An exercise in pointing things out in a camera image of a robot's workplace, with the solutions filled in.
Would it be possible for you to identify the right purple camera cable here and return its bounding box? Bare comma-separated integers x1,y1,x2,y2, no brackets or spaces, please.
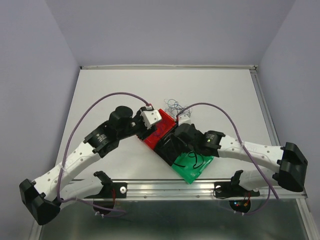
176,101,280,216

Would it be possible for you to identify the thin dark blue wire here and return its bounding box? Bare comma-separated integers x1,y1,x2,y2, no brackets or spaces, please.
152,119,173,141

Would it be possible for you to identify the green plastic bin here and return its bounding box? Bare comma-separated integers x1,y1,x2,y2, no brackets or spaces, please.
172,151,215,185

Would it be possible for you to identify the thin wire bundle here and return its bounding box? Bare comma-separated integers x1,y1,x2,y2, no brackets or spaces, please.
163,97,193,118

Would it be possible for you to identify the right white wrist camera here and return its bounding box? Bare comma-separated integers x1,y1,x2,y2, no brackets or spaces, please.
177,114,192,126

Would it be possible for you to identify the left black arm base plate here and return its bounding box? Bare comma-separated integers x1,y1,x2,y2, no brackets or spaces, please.
84,171,128,199

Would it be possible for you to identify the aluminium front rail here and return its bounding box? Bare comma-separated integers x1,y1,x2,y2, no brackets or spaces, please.
39,177,308,201

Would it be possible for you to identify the black plastic bin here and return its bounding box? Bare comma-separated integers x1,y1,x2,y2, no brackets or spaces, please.
154,131,183,166

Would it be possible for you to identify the red plastic bin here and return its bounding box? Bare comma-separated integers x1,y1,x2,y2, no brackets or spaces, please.
142,109,176,150

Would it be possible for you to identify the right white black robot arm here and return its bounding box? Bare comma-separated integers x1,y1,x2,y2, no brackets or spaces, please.
173,123,308,195

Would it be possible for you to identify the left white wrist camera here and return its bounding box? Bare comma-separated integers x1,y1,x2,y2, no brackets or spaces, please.
140,109,162,130

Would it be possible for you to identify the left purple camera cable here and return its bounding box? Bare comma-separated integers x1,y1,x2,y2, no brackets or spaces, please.
56,92,153,218

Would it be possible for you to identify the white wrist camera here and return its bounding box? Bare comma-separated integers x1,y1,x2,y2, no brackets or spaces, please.
140,109,162,130
177,114,192,126

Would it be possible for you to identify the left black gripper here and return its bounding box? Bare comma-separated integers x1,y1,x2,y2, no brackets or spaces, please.
118,106,158,141

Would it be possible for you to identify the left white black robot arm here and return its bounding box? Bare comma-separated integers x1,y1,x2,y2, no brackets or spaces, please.
19,106,162,225

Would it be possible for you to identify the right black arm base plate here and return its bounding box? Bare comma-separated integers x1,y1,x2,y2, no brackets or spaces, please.
213,170,260,199

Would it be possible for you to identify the purple camera cable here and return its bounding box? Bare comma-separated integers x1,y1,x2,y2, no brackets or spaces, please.
176,101,280,216
56,92,153,218

